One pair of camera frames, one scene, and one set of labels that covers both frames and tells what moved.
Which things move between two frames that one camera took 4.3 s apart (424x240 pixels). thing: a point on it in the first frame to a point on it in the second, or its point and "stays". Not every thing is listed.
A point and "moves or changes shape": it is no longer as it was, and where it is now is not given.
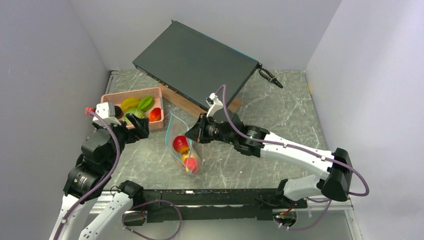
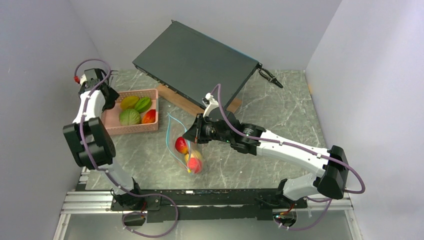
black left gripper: (141, 124) to (113, 97)
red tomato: (190, 163) moves or changes shape
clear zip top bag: (185, 150) stays
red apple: (181, 144) stays
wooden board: (177, 99) stays
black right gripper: (197, 132) stays
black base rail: (214, 205) stays
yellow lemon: (184, 156) moves or changes shape
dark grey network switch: (194, 66) stays
